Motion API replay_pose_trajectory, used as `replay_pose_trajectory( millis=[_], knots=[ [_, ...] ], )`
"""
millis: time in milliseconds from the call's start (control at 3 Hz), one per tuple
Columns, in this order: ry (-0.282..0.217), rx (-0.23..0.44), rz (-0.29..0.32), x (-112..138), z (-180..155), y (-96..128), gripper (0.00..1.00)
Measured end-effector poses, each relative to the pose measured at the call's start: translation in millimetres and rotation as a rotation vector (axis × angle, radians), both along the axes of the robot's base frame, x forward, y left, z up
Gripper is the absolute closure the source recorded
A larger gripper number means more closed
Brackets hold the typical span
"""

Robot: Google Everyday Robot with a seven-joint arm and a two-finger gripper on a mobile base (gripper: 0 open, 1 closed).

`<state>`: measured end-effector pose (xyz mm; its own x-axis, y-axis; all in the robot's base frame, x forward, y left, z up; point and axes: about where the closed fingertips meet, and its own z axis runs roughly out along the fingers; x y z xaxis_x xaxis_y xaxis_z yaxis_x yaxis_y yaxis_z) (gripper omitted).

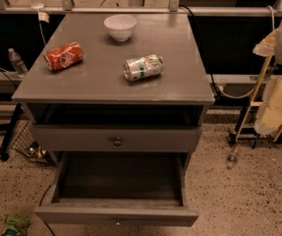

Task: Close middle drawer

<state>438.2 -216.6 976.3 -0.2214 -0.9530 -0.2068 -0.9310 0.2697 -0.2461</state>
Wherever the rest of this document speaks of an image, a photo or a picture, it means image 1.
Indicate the yellow foam padded gripper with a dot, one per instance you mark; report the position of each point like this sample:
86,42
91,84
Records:
269,115

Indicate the grey drawer cabinet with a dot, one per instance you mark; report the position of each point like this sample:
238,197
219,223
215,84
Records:
95,92

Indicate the green snack bag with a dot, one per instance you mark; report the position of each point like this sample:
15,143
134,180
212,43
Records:
15,225

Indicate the crushed green white soda can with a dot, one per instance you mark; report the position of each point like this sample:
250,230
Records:
140,68

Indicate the yellow wooden ladder frame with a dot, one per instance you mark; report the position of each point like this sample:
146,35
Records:
269,70

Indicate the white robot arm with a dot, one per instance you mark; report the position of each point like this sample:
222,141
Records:
269,114

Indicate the wire mesh basket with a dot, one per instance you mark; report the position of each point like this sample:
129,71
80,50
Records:
27,146

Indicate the white lamp with cord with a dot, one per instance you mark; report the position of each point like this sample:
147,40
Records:
37,6

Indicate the grey drawer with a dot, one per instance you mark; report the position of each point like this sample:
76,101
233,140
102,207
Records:
83,138
118,188

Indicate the white ceramic bowl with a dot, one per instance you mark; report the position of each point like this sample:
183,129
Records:
120,27

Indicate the crushed red soda can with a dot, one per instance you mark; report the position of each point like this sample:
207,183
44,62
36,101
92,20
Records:
63,56

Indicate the black stand leg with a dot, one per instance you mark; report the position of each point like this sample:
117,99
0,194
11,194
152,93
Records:
8,129

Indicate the plastic bottle on floor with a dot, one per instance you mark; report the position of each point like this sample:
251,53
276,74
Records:
232,158

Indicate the clear plastic water bottle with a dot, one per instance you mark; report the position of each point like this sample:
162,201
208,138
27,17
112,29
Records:
17,62

